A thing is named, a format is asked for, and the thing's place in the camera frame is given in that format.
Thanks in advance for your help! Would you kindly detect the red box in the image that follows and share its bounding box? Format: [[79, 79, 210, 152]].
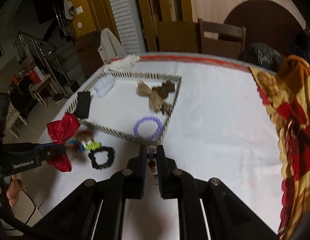
[[28, 66, 45, 84]]

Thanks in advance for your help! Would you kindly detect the multicolour bead bracelet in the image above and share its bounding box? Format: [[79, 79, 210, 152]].
[[147, 144, 159, 186]]

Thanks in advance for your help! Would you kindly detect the dark brown hair clip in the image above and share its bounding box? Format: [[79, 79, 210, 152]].
[[152, 81, 175, 99]]

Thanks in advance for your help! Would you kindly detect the orange red patterned blanket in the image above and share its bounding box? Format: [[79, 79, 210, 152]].
[[250, 55, 310, 239]]

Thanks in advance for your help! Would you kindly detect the red satin bow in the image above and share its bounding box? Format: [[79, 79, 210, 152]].
[[47, 112, 80, 172]]

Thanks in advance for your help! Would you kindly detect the dark wooden chair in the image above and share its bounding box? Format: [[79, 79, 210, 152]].
[[198, 18, 246, 60]]

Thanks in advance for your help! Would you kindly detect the person's left hand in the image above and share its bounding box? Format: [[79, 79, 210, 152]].
[[6, 174, 25, 207]]

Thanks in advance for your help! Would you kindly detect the beige burlap bow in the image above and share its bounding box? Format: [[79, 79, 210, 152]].
[[136, 80, 172, 115]]

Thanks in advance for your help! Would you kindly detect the black fabric headband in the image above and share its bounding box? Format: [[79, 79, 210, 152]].
[[74, 91, 91, 119]]

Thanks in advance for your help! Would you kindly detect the colourful snowflake piece bracelet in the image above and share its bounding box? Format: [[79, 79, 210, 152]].
[[68, 139, 102, 160]]

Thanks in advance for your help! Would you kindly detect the round dark wooden tabletop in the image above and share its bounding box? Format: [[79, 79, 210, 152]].
[[224, 0, 303, 56]]

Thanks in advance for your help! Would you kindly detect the white wall switch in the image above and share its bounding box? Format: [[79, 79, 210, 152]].
[[75, 6, 83, 15]]

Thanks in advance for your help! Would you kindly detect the striped black white tray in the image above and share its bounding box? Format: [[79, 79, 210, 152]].
[[80, 72, 181, 144]]

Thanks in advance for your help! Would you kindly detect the white cotton glove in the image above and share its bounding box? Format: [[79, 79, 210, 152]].
[[102, 55, 140, 73]]

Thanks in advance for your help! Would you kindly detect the black plastic bag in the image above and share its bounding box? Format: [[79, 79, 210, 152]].
[[248, 42, 284, 69]]

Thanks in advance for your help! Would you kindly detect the white louvered door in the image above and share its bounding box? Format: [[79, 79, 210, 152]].
[[110, 0, 145, 54]]

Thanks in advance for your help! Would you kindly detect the white table cloth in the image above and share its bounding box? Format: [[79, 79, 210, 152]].
[[22, 61, 282, 239]]

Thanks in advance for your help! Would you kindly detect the purple bead bracelet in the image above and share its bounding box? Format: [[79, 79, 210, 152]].
[[133, 115, 163, 141]]

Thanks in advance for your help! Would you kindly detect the white jacket on chair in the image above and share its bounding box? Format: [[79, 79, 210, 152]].
[[98, 28, 126, 64]]

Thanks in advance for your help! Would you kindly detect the small white side table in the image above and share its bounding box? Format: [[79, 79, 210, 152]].
[[29, 74, 57, 106]]

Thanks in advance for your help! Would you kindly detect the black scrunchie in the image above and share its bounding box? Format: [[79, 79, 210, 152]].
[[88, 146, 115, 170]]

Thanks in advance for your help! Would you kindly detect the metal stair railing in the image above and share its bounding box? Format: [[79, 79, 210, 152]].
[[13, 31, 72, 98]]

